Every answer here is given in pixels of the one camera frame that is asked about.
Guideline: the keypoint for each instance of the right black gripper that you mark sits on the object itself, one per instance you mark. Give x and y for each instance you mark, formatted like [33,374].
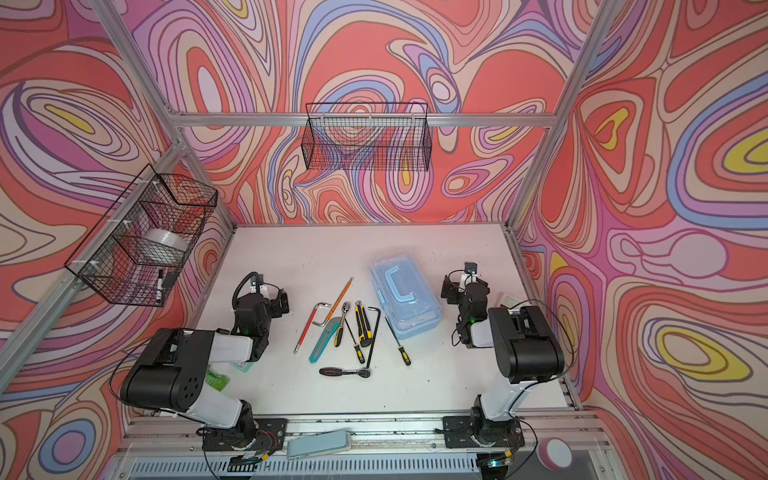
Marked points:
[451,288]

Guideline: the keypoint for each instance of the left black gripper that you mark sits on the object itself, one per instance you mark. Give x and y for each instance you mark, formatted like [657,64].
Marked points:
[279,301]

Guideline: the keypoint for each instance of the blue plastic tool box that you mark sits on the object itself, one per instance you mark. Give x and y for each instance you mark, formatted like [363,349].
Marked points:
[405,296]

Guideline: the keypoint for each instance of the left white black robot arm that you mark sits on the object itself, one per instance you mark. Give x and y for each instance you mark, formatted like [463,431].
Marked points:
[170,374]

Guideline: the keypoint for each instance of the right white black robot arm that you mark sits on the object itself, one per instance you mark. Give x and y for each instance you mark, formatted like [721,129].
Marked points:
[526,351]

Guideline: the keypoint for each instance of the pink calculator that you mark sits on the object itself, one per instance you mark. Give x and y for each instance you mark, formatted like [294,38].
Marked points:
[509,302]

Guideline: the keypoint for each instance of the small clock card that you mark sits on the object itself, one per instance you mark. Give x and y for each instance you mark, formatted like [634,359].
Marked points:
[243,367]

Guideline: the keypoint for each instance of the green packet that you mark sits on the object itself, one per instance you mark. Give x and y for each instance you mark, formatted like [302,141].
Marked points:
[216,380]

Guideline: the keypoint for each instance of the teal utility knife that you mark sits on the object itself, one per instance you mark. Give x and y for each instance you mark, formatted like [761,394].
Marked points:
[327,335]

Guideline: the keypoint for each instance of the yellow black screwdriver right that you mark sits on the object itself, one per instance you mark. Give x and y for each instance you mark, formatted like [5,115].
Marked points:
[402,351]

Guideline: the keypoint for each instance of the black ratchet wrench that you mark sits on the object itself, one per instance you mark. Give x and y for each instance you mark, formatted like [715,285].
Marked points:
[339,372]

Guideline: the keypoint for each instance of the black marker pen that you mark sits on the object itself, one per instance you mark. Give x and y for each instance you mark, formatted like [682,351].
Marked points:
[159,294]

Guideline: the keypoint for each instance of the large black hex key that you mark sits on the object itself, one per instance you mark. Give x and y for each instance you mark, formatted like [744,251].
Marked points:
[374,335]

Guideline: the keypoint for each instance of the silver tape roll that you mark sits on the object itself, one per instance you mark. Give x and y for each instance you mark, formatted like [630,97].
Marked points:
[166,238]

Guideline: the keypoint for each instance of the yellow black utility knife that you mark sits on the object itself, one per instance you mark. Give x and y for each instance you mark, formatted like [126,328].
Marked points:
[365,335]

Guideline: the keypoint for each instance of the red handled hex key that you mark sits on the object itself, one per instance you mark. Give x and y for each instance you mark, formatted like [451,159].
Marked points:
[312,322]

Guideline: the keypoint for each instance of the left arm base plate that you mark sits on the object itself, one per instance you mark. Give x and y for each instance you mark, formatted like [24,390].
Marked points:
[267,435]

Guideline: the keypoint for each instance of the left black wire basket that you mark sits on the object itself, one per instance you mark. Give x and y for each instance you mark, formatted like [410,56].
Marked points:
[123,267]

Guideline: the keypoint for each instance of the black wire basket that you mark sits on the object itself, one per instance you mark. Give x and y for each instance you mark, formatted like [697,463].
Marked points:
[369,136]
[123,267]

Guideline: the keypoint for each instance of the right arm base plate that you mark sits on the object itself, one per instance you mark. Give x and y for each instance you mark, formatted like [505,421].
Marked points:
[464,432]

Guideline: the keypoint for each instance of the back black wire basket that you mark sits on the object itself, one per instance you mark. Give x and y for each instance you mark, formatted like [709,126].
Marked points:
[369,136]

